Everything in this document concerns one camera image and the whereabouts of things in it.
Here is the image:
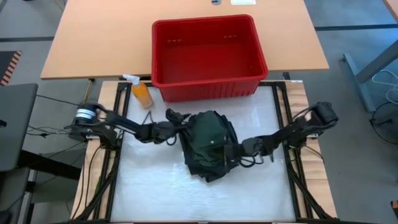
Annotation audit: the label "dark blue jeans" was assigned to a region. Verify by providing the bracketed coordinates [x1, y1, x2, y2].
[178, 110, 242, 184]

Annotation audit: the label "yellow cable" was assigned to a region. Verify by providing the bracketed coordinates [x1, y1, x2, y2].
[81, 79, 95, 105]

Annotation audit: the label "grey table leg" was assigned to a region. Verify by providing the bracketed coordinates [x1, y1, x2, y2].
[343, 39, 398, 113]

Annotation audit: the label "red plastic bin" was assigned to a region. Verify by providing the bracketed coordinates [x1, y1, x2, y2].
[151, 14, 269, 103]

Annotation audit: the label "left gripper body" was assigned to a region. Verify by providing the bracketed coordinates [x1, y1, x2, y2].
[148, 119, 183, 146]

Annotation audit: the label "wooden desk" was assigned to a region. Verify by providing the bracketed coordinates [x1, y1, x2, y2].
[384, 0, 398, 21]
[40, 0, 330, 81]

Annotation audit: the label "orange spray bottle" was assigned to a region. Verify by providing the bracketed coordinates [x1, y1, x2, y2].
[122, 73, 155, 110]

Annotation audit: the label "black aluminium table frame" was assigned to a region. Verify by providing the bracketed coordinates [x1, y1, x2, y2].
[73, 80, 338, 224]

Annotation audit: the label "black floor cables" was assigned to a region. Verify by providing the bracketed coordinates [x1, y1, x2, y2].
[25, 124, 75, 138]

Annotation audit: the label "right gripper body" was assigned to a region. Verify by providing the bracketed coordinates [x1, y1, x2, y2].
[222, 136, 266, 166]

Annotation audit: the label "hazard-striped floor mat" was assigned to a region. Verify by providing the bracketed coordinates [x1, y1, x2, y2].
[0, 50, 23, 87]

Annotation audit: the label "white cables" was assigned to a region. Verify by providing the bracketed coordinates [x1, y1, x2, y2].
[371, 69, 398, 105]

